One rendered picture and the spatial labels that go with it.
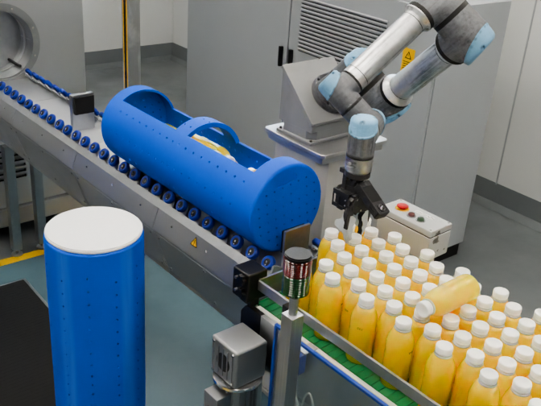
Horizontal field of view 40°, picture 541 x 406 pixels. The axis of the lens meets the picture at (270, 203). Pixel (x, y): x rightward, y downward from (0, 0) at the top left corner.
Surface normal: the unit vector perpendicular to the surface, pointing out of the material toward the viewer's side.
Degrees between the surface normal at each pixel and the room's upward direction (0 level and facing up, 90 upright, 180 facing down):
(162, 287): 0
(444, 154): 90
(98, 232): 0
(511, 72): 90
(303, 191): 90
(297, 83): 43
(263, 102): 90
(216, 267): 70
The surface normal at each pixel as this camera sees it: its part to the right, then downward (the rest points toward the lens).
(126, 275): 0.76, 0.32
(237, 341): 0.07, -0.90
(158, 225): -0.69, -0.08
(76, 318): -0.19, 0.42
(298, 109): -0.76, 0.24
